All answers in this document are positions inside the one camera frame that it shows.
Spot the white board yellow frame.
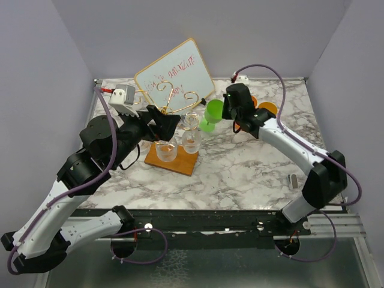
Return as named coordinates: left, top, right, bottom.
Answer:
left=134, top=38, right=215, bottom=114

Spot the clear ribbed goblet glass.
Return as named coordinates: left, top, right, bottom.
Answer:
left=155, top=137, right=178, bottom=162

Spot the gold wire glass rack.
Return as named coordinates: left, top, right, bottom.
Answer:
left=140, top=80, right=200, bottom=176

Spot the clear smooth wine glass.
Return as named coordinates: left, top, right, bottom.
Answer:
left=139, top=140, right=152, bottom=155

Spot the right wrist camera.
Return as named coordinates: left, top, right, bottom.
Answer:
left=230, top=74, right=250, bottom=85

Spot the green plastic wine glass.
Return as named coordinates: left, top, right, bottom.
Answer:
left=199, top=99, right=224, bottom=133

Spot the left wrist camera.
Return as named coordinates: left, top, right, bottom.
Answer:
left=109, top=85, right=138, bottom=116

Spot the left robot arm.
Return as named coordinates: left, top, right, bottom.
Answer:
left=1, top=105, right=181, bottom=275

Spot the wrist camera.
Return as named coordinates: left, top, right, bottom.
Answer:
left=230, top=74, right=250, bottom=85
left=109, top=85, right=138, bottom=116

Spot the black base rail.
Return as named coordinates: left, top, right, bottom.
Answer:
left=98, top=205, right=313, bottom=250

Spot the yellow plastic wine glass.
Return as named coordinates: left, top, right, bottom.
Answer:
left=259, top=101, right=278, bottom=115

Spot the orange plastic wine glass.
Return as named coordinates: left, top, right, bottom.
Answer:
left=233, top=95, right=259, bottom=133

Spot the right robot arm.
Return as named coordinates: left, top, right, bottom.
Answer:
left=222, top=83, right=347, bottom=235

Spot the small grey block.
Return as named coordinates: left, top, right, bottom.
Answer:
left=287, top=174, right=298, bottom=190

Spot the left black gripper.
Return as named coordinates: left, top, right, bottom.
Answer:
left=108, top=104, right=181, bottom=169

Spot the clear glass hanging on rack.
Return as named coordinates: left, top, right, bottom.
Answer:
left=181, top=112, right=202, bottom=154

